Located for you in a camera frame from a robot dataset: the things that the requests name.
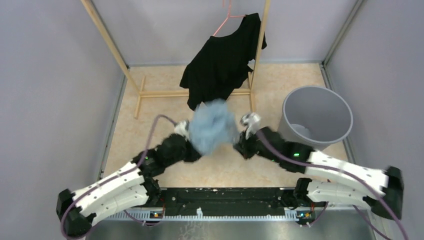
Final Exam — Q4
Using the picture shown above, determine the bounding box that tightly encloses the light blue trash bag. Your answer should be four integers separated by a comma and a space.
188, 99, 240, 156

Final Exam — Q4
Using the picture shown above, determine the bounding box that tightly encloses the grey plastic trash bin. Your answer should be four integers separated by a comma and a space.
277, 85, 353, 151

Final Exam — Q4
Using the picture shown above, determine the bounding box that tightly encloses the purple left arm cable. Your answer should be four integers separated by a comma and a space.
59, 114, 180, 240

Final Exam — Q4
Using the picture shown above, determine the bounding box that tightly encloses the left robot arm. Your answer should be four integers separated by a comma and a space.
56, 133, 201, 240

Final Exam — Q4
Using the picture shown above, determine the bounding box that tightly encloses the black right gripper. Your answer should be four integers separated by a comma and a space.
233, 126, 281, 163

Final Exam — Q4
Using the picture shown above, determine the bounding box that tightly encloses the black t-shirt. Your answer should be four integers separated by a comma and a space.
179, 13, 261, 111

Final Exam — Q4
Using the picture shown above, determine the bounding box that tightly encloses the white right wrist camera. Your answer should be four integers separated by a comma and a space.
240, 112, 262, 135

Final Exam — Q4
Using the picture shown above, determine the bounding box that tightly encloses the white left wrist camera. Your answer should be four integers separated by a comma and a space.
174, 119, 190, 139

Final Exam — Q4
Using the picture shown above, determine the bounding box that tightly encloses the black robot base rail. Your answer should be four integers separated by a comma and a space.
138, 187, 325, 217

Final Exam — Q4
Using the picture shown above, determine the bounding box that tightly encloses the wooden clothes rack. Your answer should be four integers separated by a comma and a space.
81, 0, 271, 119

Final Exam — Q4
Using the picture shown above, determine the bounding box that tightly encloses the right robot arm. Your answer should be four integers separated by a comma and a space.
233, 127, 404, 220

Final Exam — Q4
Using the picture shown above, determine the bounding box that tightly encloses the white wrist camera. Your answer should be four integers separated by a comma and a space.
240, 112, 262, 135
174, 119, 190, 139

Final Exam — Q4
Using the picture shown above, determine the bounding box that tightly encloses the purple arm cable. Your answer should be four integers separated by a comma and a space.
59, 114, 180, 240
255, 129, 410, 240

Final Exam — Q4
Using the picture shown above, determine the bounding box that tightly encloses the pink clothes hanger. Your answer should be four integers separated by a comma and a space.
212, 0, 245, 37

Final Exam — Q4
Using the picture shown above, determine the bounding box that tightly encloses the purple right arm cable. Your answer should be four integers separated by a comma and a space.
255, 129, 410, 240

